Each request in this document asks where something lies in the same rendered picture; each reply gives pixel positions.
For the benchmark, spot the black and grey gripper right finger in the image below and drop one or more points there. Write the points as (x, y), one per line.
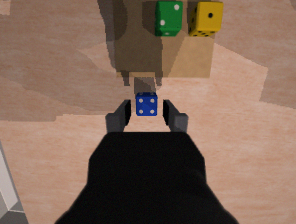
(176, 121)

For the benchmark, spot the green die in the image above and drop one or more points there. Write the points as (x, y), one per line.
(168, 18)

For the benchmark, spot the blue die with white pips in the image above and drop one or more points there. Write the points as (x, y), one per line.
(146, 104)

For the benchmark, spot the tan flat mat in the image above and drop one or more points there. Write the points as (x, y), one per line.
(140, 54)

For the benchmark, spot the yellow die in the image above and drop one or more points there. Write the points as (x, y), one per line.
(206, 18)

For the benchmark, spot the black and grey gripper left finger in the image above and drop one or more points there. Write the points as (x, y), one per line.
(116, 122)

